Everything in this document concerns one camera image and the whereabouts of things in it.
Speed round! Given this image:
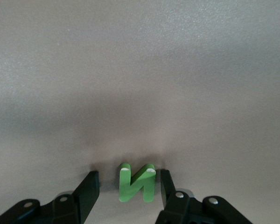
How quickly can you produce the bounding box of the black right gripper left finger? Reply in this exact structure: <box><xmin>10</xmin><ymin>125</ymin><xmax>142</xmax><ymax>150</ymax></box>
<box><xmin>0</xmin><ymin>171</ymin><xmax>101</xmax><ymax>224</ymax></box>

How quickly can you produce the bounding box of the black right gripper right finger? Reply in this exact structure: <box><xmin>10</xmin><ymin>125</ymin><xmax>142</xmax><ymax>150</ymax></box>
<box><xmin>156</xmin><ymin>169</ymin><xmax>252</xmax><ymax>224</ymax></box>

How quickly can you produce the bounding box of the green uppercase letter N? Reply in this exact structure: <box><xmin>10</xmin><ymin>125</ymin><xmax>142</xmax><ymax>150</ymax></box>
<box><xmin>118</xmin><ymin>162</ymin><xmax>156</xmax><ymax>203</ymax></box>

